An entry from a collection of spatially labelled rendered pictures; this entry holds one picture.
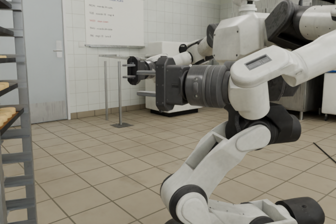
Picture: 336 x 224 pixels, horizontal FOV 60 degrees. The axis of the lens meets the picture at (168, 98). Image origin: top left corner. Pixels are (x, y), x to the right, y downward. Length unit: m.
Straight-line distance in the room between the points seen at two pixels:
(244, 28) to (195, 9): 5.30
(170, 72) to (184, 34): 5.40
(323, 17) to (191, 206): 0.69
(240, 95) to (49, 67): 4.17
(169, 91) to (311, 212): 0.96
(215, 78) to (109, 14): 4.50
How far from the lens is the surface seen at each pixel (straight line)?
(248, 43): 0.99
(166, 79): 0.63
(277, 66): 0.55
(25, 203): 1.30
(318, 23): 0.80
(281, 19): 0.91
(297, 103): 4.80
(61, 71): 4.67
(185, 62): 1.51
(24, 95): 1.18
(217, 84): 0.57
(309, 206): 1.43
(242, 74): 0.54
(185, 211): 1.05
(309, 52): 0.61
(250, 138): 1.08
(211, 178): 1.10
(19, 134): 1.21
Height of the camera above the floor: 0.97
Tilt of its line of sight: 8 degrees down
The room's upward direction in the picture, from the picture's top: straight up
